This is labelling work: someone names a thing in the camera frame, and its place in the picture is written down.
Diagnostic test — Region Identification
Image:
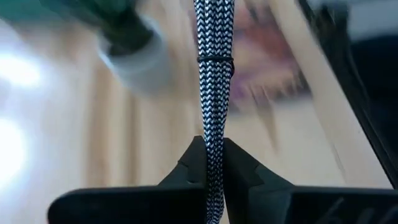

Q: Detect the printed pink brown table mat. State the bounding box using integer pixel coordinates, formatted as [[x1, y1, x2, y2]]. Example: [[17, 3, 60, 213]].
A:
[[186, 0, 313, 113]]

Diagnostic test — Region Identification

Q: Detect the thin black cable tie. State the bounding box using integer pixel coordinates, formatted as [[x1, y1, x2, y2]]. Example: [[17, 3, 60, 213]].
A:
[[197, 55, 235, 76]]

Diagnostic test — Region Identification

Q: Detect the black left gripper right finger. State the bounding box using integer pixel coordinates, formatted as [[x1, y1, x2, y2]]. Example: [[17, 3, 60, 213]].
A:
[[222, 138, 398, 224]]

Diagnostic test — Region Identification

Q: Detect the black white braided USB-C cable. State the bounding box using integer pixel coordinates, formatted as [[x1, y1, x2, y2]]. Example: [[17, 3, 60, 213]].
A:
[[192, 0, 236, 224]]

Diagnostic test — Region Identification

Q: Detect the black table edge rail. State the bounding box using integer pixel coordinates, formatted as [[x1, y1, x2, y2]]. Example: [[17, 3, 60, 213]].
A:
[[297, 0, 398, 190]]

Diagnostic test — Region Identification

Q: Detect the white round plant pot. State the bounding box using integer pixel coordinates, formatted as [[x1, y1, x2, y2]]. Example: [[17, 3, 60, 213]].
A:
[[97, 14, 172, 96]]

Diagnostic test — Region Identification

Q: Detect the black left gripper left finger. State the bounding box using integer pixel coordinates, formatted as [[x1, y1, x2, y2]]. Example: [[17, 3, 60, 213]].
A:
[[47, 135, 208, 224]]

